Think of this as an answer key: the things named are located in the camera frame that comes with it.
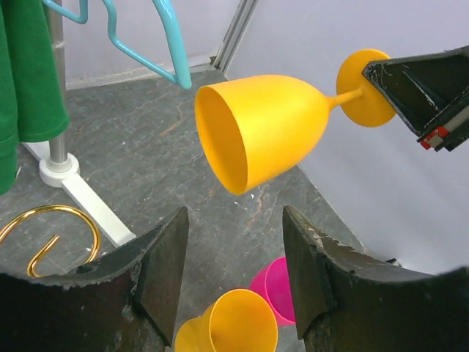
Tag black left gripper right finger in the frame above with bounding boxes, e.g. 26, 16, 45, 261
283, 206, 468, 351

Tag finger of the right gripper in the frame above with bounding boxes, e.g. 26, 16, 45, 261
362, 46, 468, 138

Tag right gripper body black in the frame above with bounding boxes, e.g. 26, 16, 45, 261
418, 106, 468, 152

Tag orange wine glass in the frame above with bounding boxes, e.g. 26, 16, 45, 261
195, 49, 395, 195
173, 288, 278, 352

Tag silver white clothes rail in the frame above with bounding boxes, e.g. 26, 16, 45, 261
23, 6, 136, 247

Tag gold wine glass rack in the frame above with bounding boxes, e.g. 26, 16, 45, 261
1, 204, 101, 278

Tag pink wine glass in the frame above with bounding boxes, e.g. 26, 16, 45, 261
248, 257, 296, 326

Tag green cloth on hanger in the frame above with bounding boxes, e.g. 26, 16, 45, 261
1, 0, 69, 194

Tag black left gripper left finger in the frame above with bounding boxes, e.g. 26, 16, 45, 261
1, 207, 189, 352

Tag teal wire clothes hanger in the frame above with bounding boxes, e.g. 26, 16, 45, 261
42, 0, 193, 89

